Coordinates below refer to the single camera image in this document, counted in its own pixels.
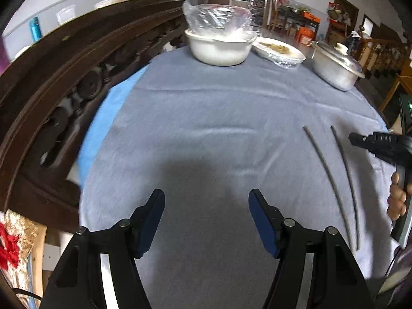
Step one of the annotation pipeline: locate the black cable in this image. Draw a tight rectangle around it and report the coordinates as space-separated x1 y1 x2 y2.
13 288 42 300

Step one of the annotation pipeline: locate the grey tablecloth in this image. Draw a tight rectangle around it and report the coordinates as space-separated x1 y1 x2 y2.
79 47 398 309

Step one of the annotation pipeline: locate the clear plastic cup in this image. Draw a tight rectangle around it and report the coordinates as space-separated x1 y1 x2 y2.
55 5 77 24

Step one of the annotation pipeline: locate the teal bottle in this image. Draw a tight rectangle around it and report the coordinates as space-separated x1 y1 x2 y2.
30 17 43 42

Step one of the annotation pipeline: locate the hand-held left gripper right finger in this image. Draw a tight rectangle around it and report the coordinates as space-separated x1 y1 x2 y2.
248 188 375 309

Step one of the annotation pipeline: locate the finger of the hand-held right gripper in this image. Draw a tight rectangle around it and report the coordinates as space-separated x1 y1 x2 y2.
348 132 400 163

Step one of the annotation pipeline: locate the wooden side table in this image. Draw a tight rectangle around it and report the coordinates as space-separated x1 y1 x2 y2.
273 5 322 37

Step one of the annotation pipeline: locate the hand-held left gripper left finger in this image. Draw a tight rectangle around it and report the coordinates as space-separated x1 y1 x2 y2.
39 188 166 309

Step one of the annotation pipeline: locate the gold patterned cloth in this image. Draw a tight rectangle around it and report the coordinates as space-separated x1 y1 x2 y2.
0 209 39 297

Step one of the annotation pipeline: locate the carved wooden bench back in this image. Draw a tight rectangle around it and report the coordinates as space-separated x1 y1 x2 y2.
0 0 194 232

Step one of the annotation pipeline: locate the wooden stair railing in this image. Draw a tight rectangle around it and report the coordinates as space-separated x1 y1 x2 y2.
348 32 412 81

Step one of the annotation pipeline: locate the orange box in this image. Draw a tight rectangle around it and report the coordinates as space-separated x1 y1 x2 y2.
298 27 317 44

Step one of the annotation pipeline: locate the steel pot with lid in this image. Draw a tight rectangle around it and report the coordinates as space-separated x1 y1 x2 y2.
311 40 366 78

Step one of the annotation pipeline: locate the person's right hand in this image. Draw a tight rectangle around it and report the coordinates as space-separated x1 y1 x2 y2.
387 171 409 222

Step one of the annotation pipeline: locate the plastic-wrapped food plate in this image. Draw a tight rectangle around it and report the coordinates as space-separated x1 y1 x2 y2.
252 37 306 69

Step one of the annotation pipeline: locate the blue cloth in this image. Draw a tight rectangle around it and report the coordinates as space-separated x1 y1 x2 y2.
77 64 152 187

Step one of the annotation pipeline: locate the dark chopstick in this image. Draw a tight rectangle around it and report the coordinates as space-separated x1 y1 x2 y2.
330 125 360 251
303 127 352 241

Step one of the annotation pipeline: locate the metal pot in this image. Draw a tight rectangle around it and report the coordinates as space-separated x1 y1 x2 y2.
311 50 358 91

